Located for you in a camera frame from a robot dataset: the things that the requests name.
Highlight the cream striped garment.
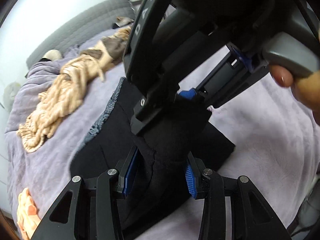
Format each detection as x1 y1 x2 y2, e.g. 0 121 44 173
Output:
17 26 133 153

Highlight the lavender embossed bed blanket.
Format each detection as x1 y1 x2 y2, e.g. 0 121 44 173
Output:
4 30 319 226

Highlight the black pants grey waistband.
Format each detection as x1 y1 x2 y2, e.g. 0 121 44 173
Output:
70 78 235 239

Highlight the orange fleece garment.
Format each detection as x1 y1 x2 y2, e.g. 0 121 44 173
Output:
17 187 41 239

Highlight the brown olive garment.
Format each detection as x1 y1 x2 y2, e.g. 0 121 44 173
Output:
80 16 134 61

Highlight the person's right hand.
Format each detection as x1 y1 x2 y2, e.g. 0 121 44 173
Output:
269 65 320 125

